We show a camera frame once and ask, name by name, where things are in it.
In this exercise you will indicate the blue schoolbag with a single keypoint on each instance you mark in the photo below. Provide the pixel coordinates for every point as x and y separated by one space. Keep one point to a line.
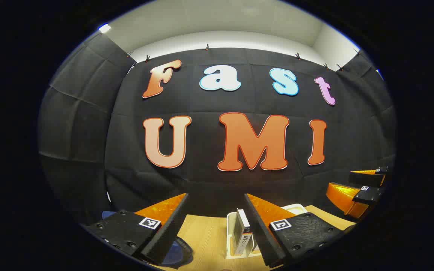
181 251

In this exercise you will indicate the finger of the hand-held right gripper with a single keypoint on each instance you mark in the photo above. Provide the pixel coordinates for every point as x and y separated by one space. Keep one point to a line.
369 195
367 178

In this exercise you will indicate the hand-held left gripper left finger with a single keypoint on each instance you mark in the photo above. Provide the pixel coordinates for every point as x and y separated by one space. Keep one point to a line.
171 222

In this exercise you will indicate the row of small backdrop clips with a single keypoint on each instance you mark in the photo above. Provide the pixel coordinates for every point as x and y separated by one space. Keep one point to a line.
207 47

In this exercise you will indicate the white book with striped spine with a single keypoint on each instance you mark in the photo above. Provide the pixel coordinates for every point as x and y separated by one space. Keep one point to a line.
241 229

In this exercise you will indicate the black backdrop cloth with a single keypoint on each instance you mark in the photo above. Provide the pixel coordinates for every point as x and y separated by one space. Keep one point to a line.
209 180

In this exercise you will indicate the white plastic bookshelf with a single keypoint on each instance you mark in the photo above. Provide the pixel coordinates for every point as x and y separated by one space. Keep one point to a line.
231 233

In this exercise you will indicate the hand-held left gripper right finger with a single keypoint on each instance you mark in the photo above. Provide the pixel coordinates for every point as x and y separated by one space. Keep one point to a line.
260 229

